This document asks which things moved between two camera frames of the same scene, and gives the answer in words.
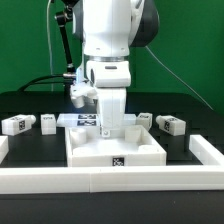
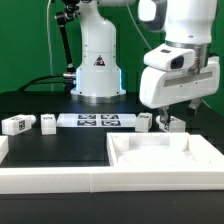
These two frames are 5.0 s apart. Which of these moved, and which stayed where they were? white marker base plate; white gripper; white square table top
Moved: white square table top; white gripper
Stayed: white marker base plate
